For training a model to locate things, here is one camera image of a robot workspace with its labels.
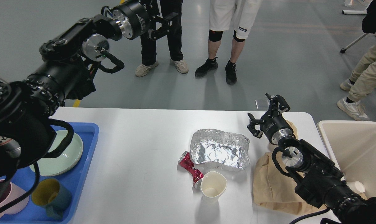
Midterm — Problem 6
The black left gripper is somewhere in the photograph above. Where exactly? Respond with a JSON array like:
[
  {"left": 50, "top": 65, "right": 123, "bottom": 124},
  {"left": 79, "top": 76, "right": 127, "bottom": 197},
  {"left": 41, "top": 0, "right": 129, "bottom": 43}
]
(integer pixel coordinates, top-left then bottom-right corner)
[{"left": 113, "top": 0, "right": 179, "bottom": 41}]

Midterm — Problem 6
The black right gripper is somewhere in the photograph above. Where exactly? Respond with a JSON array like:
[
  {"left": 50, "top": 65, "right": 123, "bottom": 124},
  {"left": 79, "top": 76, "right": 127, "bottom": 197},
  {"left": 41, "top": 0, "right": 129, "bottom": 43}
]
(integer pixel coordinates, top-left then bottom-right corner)
[{"left": 247, "top": 93, "right": 295, "bottom": 146}]

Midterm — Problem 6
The green plate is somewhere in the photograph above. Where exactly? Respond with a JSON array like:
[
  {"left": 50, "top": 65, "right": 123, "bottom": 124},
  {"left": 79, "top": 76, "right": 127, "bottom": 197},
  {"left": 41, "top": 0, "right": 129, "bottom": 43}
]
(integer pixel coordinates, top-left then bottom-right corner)
[{"left": 37, "top": 133, "right": 84, "bottom": 177}]

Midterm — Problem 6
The dark teal mug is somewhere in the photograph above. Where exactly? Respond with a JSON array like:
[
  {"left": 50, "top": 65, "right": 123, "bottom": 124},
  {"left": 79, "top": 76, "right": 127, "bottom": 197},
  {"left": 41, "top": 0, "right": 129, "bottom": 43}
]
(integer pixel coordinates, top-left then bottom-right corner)
[{"left": 31, "top": 178, "right": 72, "bottom": 220}]

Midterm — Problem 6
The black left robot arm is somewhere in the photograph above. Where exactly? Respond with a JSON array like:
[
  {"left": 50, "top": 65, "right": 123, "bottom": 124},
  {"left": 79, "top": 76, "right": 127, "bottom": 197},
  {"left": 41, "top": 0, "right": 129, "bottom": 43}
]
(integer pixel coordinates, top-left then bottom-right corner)
[{"left": 0, "top": 0, "right": 178, "bottom": 213}]

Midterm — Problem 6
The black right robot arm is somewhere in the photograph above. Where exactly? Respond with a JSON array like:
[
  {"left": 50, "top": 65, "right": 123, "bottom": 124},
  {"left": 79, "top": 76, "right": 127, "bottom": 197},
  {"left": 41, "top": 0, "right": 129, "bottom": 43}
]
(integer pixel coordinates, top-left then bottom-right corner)
[{"left": 247, "top": 94, "right": 376, "bottom": 224}]

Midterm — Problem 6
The person in black trousers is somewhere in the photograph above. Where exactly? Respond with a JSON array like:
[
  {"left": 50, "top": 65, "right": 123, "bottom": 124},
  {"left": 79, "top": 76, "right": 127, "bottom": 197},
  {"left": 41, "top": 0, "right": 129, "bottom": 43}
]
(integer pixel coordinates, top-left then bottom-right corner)
[{"left": 135, "top": 0, "right": 189, "bottom": 77}]

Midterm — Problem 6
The grey floor plate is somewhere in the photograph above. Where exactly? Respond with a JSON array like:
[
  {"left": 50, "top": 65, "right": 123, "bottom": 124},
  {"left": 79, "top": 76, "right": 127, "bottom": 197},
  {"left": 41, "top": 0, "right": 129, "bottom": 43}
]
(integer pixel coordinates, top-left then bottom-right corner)
[{"left": 255, "top": 100, "right": 269, "bottom": 110}]

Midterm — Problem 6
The aluminium foil tray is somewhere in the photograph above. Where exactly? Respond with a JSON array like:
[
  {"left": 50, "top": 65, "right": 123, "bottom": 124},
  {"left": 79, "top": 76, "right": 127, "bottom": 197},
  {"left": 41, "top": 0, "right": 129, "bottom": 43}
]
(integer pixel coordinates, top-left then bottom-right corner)
[{"left": 190, "top": 129, "right": 250, "bottom": 172}]

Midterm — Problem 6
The brown paper bag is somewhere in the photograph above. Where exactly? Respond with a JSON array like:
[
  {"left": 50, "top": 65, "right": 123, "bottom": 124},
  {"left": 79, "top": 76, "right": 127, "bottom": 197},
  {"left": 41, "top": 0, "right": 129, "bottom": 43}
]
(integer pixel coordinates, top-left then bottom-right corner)
[{"left": 253, "top": 123, "right": 326, "bottom": 216}]

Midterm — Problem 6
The person in white shorts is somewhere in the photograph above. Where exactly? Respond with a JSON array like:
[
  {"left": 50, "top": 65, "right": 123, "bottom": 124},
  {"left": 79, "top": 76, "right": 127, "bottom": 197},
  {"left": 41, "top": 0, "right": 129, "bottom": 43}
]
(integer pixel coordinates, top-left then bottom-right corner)
[{"left": 195, "top": 0, "right": 263, "bottom": 86}]

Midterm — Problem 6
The white paper cup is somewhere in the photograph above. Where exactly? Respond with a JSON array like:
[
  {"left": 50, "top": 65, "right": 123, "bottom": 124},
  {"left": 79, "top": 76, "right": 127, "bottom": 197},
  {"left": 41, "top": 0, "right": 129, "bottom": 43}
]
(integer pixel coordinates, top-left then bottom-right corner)
[{"left": 200, "top": 171, "right": 227, "bottom": 203}]

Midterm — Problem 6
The beige plastic bin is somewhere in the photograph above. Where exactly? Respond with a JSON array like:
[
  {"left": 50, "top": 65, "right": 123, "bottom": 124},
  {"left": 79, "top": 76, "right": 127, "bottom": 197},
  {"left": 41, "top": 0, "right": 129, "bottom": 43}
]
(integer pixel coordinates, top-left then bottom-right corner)
[{"left": 317, "top": 120, "right": 376, "bottom": 198}]

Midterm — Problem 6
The crushed red can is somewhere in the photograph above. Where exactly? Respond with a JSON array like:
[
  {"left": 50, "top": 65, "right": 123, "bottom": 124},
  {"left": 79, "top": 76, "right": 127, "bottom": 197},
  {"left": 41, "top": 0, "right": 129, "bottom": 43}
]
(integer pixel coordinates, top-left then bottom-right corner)
[{"left": 178, "top": 151, "right": 204, "bottom": 189}]

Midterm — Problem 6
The rolling stand leg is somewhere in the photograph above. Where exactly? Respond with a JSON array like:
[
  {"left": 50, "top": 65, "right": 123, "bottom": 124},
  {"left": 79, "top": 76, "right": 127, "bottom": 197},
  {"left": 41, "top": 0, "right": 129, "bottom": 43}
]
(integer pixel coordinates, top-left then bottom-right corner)
[{"left": 340, "top": 33, "right": 369, "bottom": 54}]

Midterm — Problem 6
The small white cup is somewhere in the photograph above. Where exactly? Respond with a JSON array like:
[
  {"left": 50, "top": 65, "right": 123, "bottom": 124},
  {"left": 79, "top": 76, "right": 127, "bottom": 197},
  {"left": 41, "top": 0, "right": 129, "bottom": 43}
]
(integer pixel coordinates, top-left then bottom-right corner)
[{"left": 346, "top": 181, "right": 365, "bottom": 194}]

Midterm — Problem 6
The person in khaki trousers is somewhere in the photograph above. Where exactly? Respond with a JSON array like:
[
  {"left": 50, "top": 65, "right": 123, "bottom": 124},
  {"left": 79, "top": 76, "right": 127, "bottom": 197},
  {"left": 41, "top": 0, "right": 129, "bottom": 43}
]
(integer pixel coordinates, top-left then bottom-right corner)
[{"left": 337, "top": 0, "right": 376, "bottom": 121}]

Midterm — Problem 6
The blue plastic tray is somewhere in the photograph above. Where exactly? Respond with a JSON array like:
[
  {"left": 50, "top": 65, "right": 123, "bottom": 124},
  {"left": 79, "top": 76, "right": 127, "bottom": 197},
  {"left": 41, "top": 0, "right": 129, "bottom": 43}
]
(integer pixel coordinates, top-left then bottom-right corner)
[{"left": 0, "top": 122, "right": 99, "bottom": 224}]

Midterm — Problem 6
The pink mug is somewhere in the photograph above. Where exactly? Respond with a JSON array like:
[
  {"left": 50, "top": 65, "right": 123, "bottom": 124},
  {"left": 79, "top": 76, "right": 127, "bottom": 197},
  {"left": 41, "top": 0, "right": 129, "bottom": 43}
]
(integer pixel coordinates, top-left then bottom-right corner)
[{"left": 0, "top": 182, "right": 30, "bottom": 220}]

